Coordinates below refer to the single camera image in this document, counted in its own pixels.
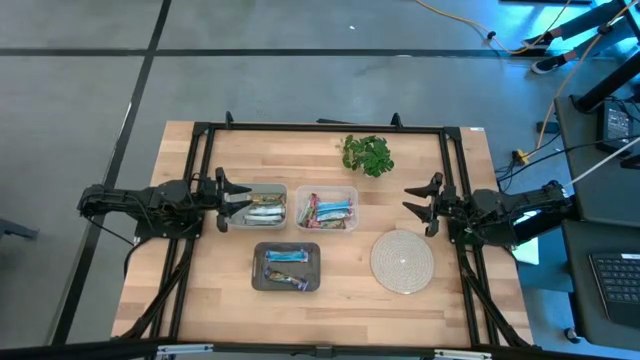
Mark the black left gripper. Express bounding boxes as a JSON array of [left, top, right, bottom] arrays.
[[189, 167, 253, 234]]

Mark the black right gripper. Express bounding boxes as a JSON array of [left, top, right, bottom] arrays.
[[402, 172, 474, 239]]

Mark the green gold granola bar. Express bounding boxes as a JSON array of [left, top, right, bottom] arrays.
[[249, 193, 287, 206]]

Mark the pale grey-green plastic bin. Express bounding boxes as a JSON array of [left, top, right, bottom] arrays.
[[223, 182, 289, 231]]

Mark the green leafy potted plant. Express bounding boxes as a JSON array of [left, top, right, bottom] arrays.
[[339, 133, 396, 178]]

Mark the clear plastic bin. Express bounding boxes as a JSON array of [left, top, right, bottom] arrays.
[[294, 185, 360, 234]]

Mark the dark grey plastic bin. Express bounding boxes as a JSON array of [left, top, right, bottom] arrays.
[[251, 241, 322, 293]]

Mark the dark grey side table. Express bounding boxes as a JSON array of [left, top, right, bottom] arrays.
[[553, 94, 640, 229], [560, 219, 640, 351]]

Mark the person's shoe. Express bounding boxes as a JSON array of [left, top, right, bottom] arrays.
[[530, 53, 570, 75], [519, 30, 556, 50]]

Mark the black power adapter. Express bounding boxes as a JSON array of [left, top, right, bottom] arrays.
[[596, 98, 635, 154]]

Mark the black laptop keyboard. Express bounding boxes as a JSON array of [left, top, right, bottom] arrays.
[[588, 251, 640, 329]]

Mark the black diagonal desk leg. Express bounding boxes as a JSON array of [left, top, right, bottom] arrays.
[[572, 63, 640, 114]]

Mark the black rig crossbar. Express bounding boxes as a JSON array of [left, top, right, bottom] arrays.
[[0, 338, 640, 360]]

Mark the grey chair base leg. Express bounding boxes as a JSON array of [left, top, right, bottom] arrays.
[[0, 217, 40, 241]]

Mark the person's leg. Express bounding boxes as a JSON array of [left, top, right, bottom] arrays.
[[549, 0, 624, 41], [564, 17, 640, 64]]

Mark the round woven rope placemat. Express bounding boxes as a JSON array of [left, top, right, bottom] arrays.
[[369, 229, 435, 295]]

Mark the black aluminium table frame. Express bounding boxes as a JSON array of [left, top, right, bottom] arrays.
[[112, 110, 534, 349]]

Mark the black base cable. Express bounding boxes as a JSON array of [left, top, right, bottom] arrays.
[[122, 237, 146, 281]]

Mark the white cable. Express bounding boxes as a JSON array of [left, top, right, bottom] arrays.
[[564, 149, 640, 187]]

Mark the orange extension cable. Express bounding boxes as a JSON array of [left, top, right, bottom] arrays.
[[413, 0, 631, 161]]

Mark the black power cable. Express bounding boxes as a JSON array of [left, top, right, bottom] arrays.
[[494, 133, 640, 180]]

